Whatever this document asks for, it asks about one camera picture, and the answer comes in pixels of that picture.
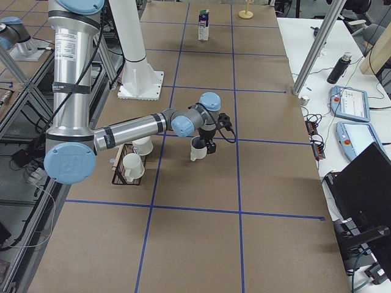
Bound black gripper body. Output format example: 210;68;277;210
199;132;215;145

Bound white mug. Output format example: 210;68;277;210
190;136;207;162

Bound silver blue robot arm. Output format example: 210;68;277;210
1;16;53;62
44;1;221;184

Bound white cup rear in rack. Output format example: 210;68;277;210
132;136;153;156

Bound white cup in rack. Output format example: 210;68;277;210
132;136;153;156
122;153;145;182

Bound white cup front in rack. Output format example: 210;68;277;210
122;153;145;182

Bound milk carton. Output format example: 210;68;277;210
198;9;210;41

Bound small metal cap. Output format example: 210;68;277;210
299;95;310;106

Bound black usb hub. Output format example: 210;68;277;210
305;120;326;161

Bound wooden mug tree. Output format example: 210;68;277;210
238;0;254;20

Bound near teach pendant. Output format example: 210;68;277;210
336;121;385;161

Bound teach pendant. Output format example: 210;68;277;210
336;121;385;161
330;85;371;122

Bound far teach pendant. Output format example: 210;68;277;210
330;85;371;122

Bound black water bottle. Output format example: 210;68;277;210
326;52;352;84

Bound black monitor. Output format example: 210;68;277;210
324;142;390;232

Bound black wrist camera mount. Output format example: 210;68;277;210
217;112;233;131

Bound black wire cup rack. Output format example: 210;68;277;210
111;143;147;186

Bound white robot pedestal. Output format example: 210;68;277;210
109;0;164;101

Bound aluminium frame post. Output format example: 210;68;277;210
292;0;346;96

